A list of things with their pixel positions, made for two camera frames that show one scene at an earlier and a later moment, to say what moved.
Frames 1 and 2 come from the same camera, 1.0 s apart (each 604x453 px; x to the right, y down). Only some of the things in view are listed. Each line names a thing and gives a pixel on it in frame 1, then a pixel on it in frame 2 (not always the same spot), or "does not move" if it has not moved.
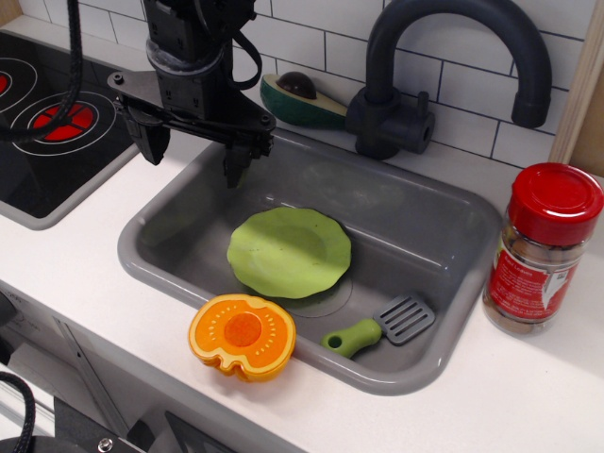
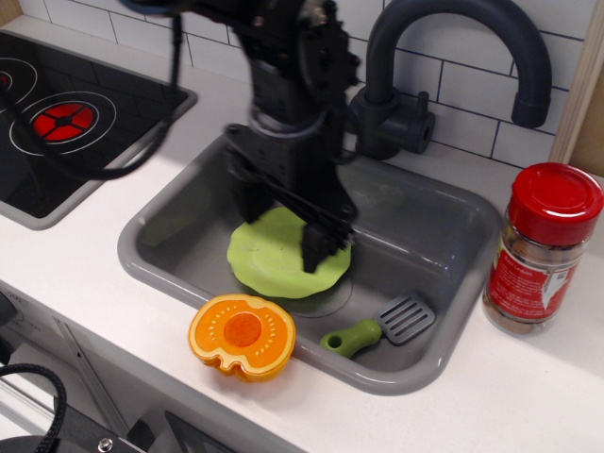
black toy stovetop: (43, 180) does not move
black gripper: (205, 102) -> (302, 176)
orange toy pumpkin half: (252, 337) does not move
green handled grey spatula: (399, 321) does not move
